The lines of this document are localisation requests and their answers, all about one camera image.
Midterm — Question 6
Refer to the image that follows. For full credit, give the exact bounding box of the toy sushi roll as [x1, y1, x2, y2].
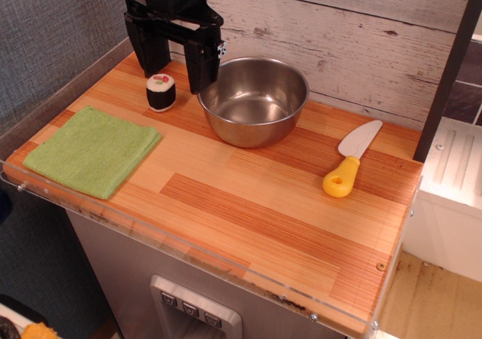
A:
[146, 73, 176, 112]

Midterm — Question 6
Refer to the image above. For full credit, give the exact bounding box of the orange object bottom left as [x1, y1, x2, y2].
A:
[20, 322, 59, 339]

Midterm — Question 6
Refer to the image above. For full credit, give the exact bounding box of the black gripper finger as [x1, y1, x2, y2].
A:
[124, 14, 171, 78]
[184, 33, 221, 94]

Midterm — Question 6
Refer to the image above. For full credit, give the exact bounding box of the silver toy fridge cabinet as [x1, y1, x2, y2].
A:
[68, 212, 342, 338]

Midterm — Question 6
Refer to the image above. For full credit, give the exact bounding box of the dark right shelf post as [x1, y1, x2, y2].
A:
[413, 0, 481, 163]

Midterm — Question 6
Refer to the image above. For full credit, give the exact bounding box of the clear acrylic table edge guard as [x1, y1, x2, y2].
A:
[5, 151, 421, 338]

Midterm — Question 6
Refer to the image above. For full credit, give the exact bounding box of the white toy sink unit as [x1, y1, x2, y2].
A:
[403, 118, 481, 281]

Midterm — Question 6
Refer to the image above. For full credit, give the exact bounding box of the green towel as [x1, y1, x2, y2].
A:
[23, 106, 161, 200]

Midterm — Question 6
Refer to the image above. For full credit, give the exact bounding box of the stainless steel bowl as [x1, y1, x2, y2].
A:
[197, 57, 310, 148]

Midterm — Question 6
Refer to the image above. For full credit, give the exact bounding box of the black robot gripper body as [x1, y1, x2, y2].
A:
[126, 0, 224, 59]

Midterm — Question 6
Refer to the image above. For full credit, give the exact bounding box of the yellow handled toy knife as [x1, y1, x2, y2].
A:
[322, 120, 383, 198]

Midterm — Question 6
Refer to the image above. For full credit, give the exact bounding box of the silver dispenser button panel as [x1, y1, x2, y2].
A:
[150, 274, 243, 338]

